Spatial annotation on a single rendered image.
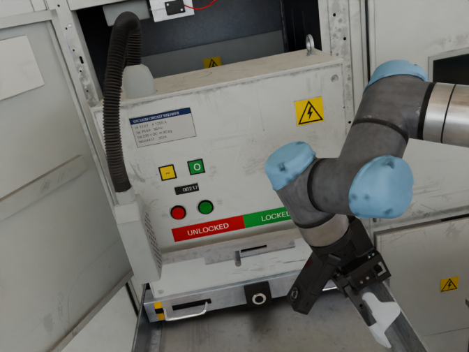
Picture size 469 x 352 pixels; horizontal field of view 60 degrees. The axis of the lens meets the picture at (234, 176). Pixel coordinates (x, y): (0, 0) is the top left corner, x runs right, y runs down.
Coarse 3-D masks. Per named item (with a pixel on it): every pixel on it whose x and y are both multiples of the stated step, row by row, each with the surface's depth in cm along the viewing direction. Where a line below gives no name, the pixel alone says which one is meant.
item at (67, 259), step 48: (0, 48) 81; (48, 48) 94; (0, 96) 82; (48, 96) 95; (0, 144) 85; (48, 144) 95; (96, 144) 105; (0, 192) 85; (48, 192) 94; (96, 192) 109; (0, 240) 86; (48, 240) 96; (96, 240) 110; (0, 288) 86; (48, 288) 97; (96, 288) 111; (0, 336) 86; (48, 336) 97
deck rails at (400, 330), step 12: (144, 288) 101; (372, 288) 96; (384, 288) 88; (384, 300) 90; (144, 312) 97; (144, 324) 95; (156, 324) 98; (396, 324) 85; (408, 324) 78; (144, 336) 93; (156, 336) 95; (396, 336) 83; (408, 336) 79; (144, 348) 91; (156, 348) 92; (396, 348) 81; (408, 348) 80; (420, 348) 74
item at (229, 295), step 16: (288, 272) 96; (208, 288) 95; (224, 288) 95; (240, 288) 95; (272, 288) 96; (288, 288) 96; (144, 304) 95; (176, 304) 95; (192, 304) 96; (208, 304) 96; (224, 304) 97; (240, 304) 97; (160, 320) 97
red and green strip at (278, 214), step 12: (240, 216) 88; (252, 216) 89; (264, 216) 89; (276, 216) 89; (288, 216) 89; (180, 228) 88; (192, 228) 89; (204, 228) 89; (216, 228) 89; (228, 228) 89; (240, 228) 90; (180, 240) 90
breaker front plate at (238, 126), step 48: (192, 96) 77; (240, 96) 78; (288, 96) 78; (336, 96) 79; (192, 144) 81; (240, 144) 82; (336, 144) 83; (144, 192) 84; (192, 192) 85; (240, 192) 86; (192, 240) 90; (288, 240) 92; (192, 288) 95
